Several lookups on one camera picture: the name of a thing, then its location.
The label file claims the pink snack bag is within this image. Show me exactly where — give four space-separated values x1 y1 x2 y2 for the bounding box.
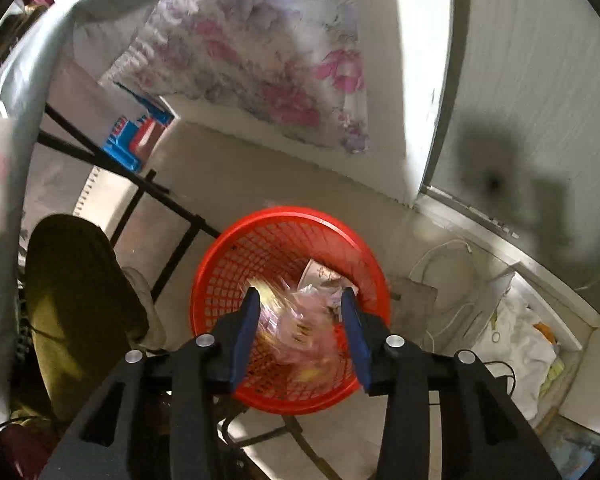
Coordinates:
248 278 343 386

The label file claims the white paper cup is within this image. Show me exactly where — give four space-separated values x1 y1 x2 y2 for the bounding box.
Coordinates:
298 259 358 294

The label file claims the red trash basket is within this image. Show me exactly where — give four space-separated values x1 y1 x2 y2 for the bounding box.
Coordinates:
189 206 390 415

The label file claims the white box with cloths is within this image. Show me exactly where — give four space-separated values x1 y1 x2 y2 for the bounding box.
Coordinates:
463 270 593 426

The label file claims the olive green stool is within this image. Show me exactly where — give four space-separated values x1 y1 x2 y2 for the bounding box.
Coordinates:
24 214 149 422

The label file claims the blue red toy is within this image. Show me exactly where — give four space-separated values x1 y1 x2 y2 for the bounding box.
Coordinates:
102 107 174 172

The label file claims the floral foil sheet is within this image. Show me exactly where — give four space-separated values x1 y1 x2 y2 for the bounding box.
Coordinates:
106 0 368 154

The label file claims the grey tablecloth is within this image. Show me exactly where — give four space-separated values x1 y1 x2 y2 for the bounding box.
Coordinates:
0 0 158 423

